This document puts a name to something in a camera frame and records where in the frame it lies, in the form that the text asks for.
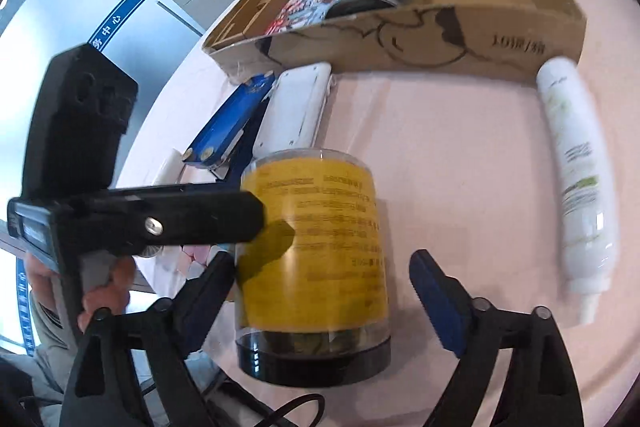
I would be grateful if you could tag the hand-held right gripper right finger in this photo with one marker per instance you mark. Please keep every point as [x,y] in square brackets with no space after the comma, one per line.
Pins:
[440,307]

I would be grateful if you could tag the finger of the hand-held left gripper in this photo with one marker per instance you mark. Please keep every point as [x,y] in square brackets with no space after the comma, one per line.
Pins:
[200,217]

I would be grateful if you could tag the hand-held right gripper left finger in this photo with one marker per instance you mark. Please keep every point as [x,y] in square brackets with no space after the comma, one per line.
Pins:
[200,307]

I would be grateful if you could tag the pastel puzzle cube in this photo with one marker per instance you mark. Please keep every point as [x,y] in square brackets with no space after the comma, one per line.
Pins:
[195,259]

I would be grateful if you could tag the blue snack packet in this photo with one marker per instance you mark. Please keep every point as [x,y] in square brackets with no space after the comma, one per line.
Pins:
[230,117]

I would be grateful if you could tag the yellow label jar black lid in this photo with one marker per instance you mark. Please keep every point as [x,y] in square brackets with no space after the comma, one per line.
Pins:
[325,232]

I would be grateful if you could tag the white handheld fan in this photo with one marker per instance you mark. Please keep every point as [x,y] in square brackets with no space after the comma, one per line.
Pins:
[295,107]

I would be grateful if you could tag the white pink packet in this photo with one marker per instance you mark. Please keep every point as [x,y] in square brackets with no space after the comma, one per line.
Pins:
[575,157]

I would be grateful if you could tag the brown cardboard box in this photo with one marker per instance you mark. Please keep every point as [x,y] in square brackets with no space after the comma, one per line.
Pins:
[500,47]

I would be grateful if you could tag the person's left forearm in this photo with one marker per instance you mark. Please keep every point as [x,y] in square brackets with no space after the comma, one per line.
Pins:
[45,347]

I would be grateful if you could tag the person's left hand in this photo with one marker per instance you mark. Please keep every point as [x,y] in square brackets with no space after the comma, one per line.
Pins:
[107,292]

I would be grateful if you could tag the white plastic object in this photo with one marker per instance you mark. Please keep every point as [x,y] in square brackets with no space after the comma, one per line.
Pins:
[167,167]

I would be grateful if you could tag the colourful printed packet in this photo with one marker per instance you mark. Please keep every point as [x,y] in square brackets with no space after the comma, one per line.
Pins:
[305,7]

